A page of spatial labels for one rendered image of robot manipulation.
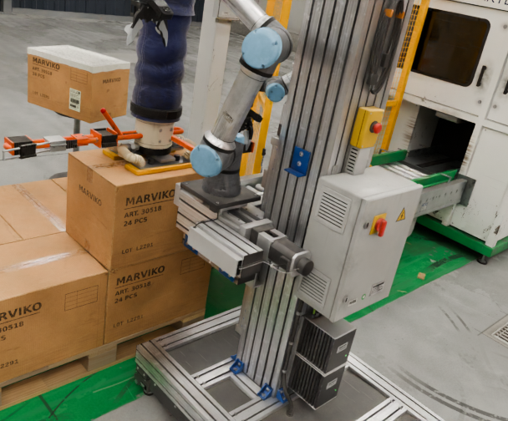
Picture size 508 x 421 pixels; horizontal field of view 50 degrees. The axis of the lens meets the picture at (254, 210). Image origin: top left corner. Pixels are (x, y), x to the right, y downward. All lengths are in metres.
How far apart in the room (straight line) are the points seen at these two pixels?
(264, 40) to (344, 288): 0.84
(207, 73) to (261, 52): 2.20
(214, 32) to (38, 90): 1.39
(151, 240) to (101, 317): 0.41
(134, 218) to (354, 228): 1.00
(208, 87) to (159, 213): 1.64
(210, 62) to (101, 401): 2.31
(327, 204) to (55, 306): 1.21
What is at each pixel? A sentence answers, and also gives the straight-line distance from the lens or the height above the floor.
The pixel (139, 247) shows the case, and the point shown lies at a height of 0.63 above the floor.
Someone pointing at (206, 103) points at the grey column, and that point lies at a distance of 3.94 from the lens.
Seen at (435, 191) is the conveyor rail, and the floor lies 0.58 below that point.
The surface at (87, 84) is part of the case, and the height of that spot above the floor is 0.89.
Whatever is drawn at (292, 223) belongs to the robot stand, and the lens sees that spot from 2.03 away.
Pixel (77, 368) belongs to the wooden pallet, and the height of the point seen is 0.02.
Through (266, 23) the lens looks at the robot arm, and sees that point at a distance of 1.88.
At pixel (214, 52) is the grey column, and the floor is 1.25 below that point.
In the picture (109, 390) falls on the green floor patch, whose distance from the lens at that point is 2.68.
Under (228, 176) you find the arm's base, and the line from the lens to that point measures 2.03.
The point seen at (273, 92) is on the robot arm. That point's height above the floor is 1.38.
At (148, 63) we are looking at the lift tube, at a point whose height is 1.39.
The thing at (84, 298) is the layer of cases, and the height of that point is 0.44.
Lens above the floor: 1.84
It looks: 24 degrees down
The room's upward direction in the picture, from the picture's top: 11 degrees clockwise
